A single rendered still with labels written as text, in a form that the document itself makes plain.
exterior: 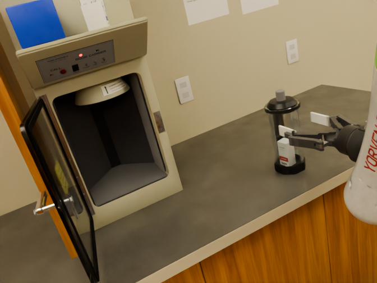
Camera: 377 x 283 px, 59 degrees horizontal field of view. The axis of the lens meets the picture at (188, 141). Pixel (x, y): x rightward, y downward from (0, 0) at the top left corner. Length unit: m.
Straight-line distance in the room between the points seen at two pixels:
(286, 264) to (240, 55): 0.97
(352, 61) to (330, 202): 1.17
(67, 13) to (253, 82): 1.03
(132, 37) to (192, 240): 0.56
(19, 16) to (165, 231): 0.66
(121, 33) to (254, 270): 0.78
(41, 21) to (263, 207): 0.74
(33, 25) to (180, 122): 0.89
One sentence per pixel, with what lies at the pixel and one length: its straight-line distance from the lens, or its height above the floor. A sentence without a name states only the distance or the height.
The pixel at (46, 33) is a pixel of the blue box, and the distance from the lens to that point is 0.87.
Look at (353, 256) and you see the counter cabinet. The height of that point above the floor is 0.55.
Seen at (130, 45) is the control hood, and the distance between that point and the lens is 0.94.
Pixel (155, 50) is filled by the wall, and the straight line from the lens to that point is 1.48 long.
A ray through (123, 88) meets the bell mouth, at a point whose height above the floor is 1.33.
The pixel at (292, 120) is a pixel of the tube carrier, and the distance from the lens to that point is 1.06.
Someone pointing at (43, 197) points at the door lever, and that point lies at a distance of 0.82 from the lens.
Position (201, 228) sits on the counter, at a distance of 0.97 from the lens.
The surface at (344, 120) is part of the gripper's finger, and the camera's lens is 1.01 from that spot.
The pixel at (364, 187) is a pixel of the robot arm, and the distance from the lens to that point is 0.67.
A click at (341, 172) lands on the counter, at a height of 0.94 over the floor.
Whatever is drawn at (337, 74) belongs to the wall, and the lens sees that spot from 2.11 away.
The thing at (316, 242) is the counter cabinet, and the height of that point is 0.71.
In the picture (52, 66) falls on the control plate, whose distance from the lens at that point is 0.90.
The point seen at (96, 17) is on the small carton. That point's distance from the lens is 0.91.
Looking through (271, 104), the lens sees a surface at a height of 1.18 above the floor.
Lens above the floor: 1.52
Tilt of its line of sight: 22 degrees down
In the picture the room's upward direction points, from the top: 15 degrees counter-clockwise
